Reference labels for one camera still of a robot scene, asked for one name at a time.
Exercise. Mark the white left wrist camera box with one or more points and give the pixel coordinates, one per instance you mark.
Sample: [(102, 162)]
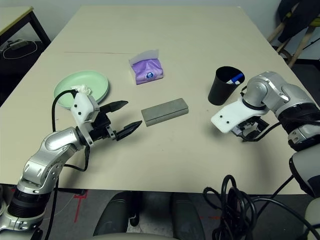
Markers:
[(83, 107)]

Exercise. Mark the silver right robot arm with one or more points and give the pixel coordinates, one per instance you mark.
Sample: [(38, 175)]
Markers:
[(282, 100)]

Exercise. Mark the white power adapter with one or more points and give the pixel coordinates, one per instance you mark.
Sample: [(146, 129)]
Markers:
[(18, 43)]

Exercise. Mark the purple tissue pack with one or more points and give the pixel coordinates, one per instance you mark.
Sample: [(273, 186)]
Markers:
[(147, 71)]

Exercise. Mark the black jacket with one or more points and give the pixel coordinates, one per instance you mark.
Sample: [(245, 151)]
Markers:
[(297, 17)]

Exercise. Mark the black table base bar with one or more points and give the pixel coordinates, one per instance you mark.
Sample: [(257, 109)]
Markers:
[(72, 191)]

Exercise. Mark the light green plate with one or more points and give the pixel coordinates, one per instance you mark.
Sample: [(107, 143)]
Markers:
[(87, 82)]

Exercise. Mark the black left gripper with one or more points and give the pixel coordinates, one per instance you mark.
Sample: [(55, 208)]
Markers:
[(101, 127)]

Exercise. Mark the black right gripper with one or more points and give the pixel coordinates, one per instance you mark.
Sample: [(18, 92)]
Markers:
[(248, 128)]

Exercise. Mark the blue marker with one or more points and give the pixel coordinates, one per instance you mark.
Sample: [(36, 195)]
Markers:
[(236, 78)]

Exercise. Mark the black cup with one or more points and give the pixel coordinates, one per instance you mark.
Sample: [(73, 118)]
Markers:
[(220, 92)]

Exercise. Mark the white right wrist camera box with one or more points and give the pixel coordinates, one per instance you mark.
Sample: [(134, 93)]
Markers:
[(237, 113)]

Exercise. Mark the grey glasses case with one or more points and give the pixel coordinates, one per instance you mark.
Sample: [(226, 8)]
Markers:
[(163, 111)]

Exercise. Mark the dark robot left leg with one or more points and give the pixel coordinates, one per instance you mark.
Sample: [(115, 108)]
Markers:
[(115, 215)]

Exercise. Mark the black tripod stand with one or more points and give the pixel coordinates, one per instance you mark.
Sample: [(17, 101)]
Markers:
[(312, 42)]

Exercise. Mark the white tissue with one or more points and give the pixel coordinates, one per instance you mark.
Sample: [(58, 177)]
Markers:
[(81, 88)]

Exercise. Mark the yellow stool cushion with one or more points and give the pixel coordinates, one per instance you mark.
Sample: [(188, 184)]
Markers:
[(315, 23)]

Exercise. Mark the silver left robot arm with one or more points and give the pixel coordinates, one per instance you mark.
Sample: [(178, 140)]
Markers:
[(47, 152)]

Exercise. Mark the dark robot leg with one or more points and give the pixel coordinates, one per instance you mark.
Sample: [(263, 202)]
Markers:
[(115, 215), (187, 215)]

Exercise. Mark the beige side table black frame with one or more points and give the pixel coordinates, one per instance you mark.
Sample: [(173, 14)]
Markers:
[(15, 20)]

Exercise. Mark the wooden stool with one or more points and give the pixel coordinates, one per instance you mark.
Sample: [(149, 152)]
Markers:
[(297, 50)]

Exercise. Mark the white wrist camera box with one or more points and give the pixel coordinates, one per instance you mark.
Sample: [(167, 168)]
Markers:
[(237, 113), (83, 107)]

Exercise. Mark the dark robot right leg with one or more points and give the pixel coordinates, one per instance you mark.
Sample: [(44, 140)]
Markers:
[(187, 215)]

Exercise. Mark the light blue plate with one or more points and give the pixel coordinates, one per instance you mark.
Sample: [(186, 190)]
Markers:
[(106, 91)]

